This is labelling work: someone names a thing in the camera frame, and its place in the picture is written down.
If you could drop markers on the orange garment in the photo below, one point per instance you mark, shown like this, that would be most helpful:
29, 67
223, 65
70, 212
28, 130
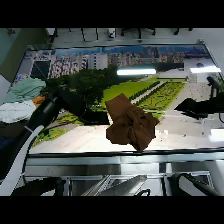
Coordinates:
39, 100

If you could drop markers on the silver frame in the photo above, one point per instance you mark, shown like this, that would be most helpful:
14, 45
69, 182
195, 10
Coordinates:
100, 160

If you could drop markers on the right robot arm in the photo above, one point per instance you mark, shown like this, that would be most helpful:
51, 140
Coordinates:
200, 107

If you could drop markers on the brown shirt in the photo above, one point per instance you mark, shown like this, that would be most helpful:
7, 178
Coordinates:
128, 125

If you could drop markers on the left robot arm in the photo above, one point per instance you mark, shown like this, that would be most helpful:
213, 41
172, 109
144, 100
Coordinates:
16, 166

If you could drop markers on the white garment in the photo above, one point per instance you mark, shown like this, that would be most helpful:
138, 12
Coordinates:
15, 111

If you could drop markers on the pale green garment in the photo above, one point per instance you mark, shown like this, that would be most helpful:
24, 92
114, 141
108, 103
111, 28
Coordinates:
26, 88

